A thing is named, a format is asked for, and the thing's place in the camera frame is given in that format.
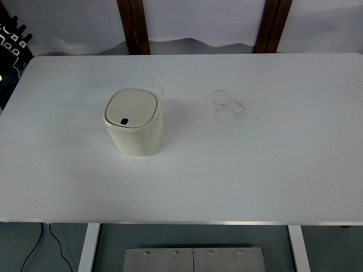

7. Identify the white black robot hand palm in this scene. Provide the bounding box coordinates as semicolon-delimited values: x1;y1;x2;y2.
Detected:
0;5;32;86

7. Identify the cream plastic trash can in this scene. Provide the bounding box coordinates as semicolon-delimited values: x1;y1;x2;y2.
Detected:
103;88;163;156

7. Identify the left white table leg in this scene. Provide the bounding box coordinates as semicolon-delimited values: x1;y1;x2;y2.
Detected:
78;223;100;272

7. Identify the white table leg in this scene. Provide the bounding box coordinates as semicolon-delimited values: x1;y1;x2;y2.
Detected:
288;225;311;272
78;223;100;272

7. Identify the right white table leg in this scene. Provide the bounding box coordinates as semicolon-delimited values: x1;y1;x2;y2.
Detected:
288;225;311;272

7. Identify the left wooden frame post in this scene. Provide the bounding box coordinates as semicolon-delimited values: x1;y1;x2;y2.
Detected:
117;0;151;55

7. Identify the wooden frame post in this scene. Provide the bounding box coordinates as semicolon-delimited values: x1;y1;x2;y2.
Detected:
253;0;293;53
117;0;151;55

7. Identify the black floor cable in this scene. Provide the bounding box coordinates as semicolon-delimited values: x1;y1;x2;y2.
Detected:
19;222;73;272

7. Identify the right wooden frame post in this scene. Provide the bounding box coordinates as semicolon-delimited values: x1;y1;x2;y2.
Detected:
253;0;293;53

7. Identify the metal base plate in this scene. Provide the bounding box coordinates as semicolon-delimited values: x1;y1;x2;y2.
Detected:
123;247;265;271

